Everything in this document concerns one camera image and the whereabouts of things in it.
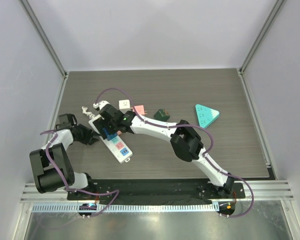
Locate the aluminium front rail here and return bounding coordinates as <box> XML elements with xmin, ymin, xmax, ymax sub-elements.
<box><xmin>20</xmin><ymin>180</ymin><xmax>294</xmax><ymax>203</ymax></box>

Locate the white coiled power cord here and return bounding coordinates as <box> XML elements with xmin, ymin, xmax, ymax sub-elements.
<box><xmin>80</xmin><ymin>104</ymin><xmax>97</xmax><ymax>121</ymax></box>

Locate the white cube socket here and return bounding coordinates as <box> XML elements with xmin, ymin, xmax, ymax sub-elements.
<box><xmin>118</xmin><ymin>99</ymin><xmax>133</xmax><ymax>111</ymax></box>

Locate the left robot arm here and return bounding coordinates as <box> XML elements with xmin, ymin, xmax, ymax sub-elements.
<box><xmin>29</xmin><ymin>113</ymin><xmax>99</xmax><ymax>200</ymax></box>

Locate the left aluminium frame post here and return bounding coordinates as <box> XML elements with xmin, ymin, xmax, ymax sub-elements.
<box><xmin>18</xmin><ymin>0</ymin><xmax>68</xmax><ymax>79</ymax></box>

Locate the blue cube socket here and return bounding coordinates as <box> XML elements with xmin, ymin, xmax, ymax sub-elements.
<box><xmin>102</xmin><ymin>128</ymin><xmax>118</xmax><ymax>141</ymax></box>

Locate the white slotted cable duct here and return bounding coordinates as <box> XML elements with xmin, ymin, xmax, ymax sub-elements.
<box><xmin>31</xmin><ymin>202</ymin><xmax>219</xmax><ymax>214</ymax></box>

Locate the white power strip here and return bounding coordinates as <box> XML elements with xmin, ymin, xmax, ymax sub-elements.
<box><xmin>88</xmin><ymin>115</ymin><xmax>133</xmax><ymax>164</ymax></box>

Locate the dark green cube socket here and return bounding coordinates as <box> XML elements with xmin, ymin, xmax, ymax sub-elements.
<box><xmin>153</xmin><ymin>109</ymin><xmax>170</xmax><ymax>122</ymax></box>

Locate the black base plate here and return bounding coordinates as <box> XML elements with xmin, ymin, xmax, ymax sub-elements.
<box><xmin>66</xmin><ymin>178</ymin><xmax>246</xmax><ymax>206</ymax></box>

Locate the teal triangular socket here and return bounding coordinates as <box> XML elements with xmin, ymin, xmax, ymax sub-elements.
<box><xmin>195</xmin><ymin>104</ymin><xmax>220</xmax><ymax>129</ymax></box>

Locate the pink cube socket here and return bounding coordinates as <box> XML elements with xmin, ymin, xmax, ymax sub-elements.
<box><xmin>132</xmin><ymin>105</ymin><xmax>148</xmax><ymax>116</ymax></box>

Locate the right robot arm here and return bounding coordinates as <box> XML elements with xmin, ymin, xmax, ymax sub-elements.
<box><xmin>89</xmin><ymin>101</ymin><xmax>235</xmax><ymax>198</ymax></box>

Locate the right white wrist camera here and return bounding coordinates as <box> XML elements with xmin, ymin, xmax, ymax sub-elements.
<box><xmin>92</xmin><ymin>100</ymin><xmax>109</xmax><ymax>111</ymax></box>

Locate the aluminium frame post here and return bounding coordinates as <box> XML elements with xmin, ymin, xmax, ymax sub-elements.
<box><xmin>237</xmin><ymin>0</ymin><xmax>286</xmax><ymax>76</ymax></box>
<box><xmin>18</xmin><ymin>0</ymin><xmax>68</xmax><ymax>79</ymax></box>

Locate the right aluminium frame post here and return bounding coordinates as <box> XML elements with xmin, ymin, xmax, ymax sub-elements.
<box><xmin>237</xmin><ymin>0</ymin><xmax>286</xmax><ymax>76</ymax></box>

